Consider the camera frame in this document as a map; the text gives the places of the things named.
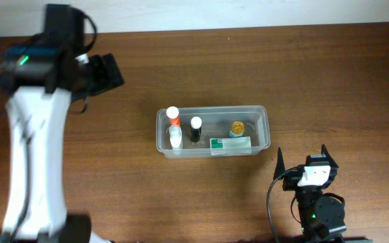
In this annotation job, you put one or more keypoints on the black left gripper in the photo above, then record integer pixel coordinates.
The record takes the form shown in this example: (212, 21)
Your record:
(97, 67)

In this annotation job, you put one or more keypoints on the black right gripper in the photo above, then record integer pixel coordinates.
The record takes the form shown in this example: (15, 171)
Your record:
(292, 178)

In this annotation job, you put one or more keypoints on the white green medicine box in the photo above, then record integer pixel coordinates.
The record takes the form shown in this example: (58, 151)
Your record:
(227, 147)

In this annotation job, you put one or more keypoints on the small jar gold lid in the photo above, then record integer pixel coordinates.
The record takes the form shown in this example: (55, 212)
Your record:
(237, 129)

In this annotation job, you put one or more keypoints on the orange tablet tube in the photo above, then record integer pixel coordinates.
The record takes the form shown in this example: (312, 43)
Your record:
(173, 116)

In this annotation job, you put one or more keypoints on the white spray bottle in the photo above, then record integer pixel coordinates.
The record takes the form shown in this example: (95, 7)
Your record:
(176, 137)

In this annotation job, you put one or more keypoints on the dark bottle white cap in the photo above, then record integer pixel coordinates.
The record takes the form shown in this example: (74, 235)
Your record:
(195, 129)

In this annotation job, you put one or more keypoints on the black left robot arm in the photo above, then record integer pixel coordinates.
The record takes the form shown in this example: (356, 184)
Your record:
(43, 76)

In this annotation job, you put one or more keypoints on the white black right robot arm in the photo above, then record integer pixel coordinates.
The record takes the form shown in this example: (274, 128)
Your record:
(321, 215)

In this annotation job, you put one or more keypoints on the clear plastic container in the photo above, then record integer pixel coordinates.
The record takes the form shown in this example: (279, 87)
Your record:
(216, 123)

